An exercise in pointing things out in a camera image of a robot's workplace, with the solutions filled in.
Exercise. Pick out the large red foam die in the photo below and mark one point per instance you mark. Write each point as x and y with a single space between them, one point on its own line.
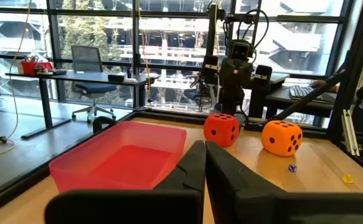
221 132

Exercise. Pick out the large orange foam die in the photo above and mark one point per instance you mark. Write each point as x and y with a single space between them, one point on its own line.
277 143

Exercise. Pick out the red desk container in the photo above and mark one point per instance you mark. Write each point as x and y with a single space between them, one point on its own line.
28 68

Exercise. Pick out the black office desk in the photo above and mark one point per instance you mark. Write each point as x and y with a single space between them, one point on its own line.
75 76

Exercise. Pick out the person's hand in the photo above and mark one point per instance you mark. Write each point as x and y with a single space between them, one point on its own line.
319 84

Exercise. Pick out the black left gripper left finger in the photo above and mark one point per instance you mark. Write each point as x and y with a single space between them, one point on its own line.
181 202

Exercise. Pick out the small yellow die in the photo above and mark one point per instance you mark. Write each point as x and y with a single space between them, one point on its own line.
348 179

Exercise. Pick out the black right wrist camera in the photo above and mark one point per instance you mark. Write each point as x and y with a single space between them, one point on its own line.
240 49

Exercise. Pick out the small black desk box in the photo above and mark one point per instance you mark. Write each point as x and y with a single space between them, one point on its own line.
116 78

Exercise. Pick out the silver frame bracket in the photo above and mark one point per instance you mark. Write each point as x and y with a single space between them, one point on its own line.
349 133

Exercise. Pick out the grey mesh office chair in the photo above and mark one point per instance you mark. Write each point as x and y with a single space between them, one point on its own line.
86 59

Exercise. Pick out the small blue die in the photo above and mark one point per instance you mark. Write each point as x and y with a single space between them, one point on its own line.
292 168

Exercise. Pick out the translucent red plastic bin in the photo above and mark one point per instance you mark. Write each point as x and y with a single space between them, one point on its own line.
106 149

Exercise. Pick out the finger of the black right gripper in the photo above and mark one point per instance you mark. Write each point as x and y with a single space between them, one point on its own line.
210 73
260 93

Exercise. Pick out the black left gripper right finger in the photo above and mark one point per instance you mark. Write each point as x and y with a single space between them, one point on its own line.
237 199

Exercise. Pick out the dark desk with keyboard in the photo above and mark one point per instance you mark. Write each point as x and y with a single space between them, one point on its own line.
293 104

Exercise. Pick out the black keyboard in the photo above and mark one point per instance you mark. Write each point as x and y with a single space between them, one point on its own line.
299 92

